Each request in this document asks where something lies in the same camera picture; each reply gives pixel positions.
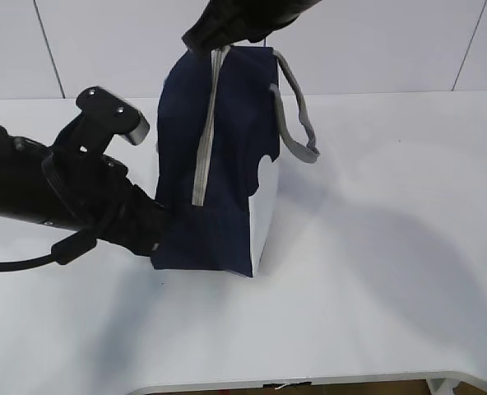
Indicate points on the navy blue lunch bag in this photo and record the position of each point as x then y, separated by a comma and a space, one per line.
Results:
221, 124

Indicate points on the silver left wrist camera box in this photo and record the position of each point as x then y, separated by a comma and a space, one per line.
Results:
103, 116

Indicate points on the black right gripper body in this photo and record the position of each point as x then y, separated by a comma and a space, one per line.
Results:
225, 22

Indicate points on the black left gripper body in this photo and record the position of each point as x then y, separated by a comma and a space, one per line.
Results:
103, 201

